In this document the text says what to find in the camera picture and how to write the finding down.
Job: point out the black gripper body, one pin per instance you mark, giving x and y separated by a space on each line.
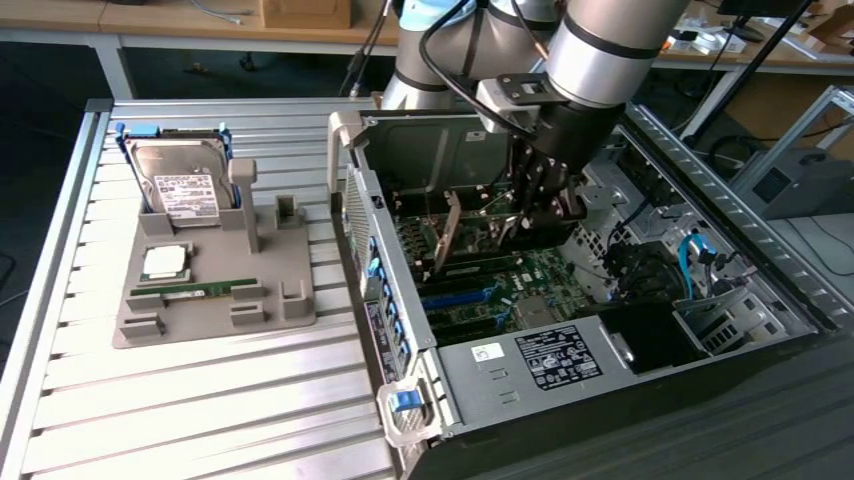
581 135

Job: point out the black graphics card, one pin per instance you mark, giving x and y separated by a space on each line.
481 232

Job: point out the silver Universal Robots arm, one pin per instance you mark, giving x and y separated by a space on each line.
601 55

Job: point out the silver disk bay cage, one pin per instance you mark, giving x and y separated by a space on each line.
604 196

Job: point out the black RAM stick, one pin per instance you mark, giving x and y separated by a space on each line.
481 265

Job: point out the green motherboard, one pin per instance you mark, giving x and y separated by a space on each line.
541 280

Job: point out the grey chipset heatsink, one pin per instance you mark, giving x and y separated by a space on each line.
537 310

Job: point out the blue expansion slot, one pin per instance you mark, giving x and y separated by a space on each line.
461 298

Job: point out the small white box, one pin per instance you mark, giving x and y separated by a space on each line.
710 46

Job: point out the black stand pole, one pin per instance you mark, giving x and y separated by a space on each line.
748 72

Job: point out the black expansion slot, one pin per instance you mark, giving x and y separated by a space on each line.
467 327

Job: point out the black monitor stand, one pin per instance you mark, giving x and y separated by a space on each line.
744 30

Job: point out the grey computer tower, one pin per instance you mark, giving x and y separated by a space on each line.
801 185

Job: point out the silver disk bay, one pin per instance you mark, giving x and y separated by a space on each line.
734 320

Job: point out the grey power supply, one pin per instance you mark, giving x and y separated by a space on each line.
481 390

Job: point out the brown cardboard piece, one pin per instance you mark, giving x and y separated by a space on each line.
834 25

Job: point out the blue case latch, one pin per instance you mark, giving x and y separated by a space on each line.
405 401

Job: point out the brown cardboard box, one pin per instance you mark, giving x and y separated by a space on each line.
303 12

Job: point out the open black PC case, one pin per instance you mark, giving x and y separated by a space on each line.
534 440

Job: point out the silver hard disk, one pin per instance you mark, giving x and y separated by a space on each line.
187 195

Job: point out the green RAM stick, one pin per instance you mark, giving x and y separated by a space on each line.
214 288

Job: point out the grey parts rack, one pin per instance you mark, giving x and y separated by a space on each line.
214 320

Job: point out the silver CPU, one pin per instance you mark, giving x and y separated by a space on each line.
167 262

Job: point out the blue disk caddy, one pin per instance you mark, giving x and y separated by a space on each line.
143 132

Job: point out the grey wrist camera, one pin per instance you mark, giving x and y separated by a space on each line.
494 95

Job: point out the aluminium profile frame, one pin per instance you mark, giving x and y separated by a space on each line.
817 107

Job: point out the wooden desk white frame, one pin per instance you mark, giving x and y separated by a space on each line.
834 62
40 20

